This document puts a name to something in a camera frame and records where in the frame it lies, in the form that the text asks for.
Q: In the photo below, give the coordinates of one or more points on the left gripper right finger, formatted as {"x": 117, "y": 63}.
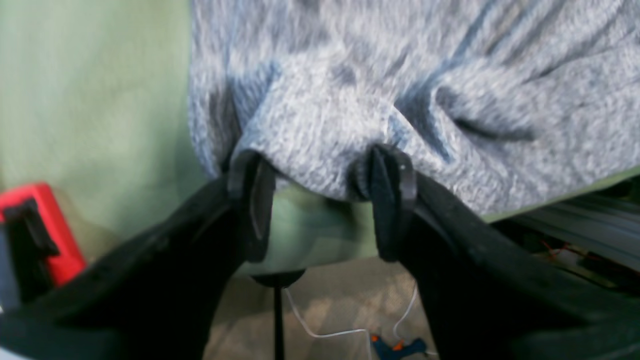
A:
{"x": 484, "y": 296}

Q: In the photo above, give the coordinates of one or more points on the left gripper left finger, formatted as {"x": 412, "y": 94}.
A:
{"x": 154, "y": 297}

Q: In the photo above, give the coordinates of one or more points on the grey heathered T-shirt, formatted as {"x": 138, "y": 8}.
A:
{"x": 510, "y": 104}

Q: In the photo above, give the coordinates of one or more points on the left red black clamp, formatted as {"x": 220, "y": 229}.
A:
{"x": 38, "y": 251}

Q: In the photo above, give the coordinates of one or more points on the green table cloth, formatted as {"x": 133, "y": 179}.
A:
{"x": 94, "y": 101}

